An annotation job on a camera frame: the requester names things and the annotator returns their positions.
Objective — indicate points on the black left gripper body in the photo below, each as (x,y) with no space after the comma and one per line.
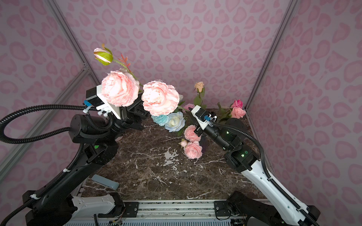
(135,107)

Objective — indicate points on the large pink peony stem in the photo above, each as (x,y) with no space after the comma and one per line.
(120,88)

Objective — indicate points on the pink rose stem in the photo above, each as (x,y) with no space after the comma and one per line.
(236,112)

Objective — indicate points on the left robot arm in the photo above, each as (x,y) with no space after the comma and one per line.
(54,205)

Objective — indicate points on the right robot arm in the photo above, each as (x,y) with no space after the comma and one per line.
(245,155)

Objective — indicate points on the purple glass vase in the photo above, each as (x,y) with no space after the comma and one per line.
(204,143)

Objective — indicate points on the teal carnation flower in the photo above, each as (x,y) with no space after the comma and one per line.
(161,120)

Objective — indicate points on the white cream rose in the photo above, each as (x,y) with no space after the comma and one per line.
(175,122)

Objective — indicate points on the pink carnation flower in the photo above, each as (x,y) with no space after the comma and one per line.
(188,107)

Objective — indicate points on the peach rose stem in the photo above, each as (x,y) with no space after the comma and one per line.
(199,99)

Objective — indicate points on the magenta rose stem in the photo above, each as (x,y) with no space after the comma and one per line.
(237,104)

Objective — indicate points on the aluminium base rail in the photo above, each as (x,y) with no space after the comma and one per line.
(168,213)

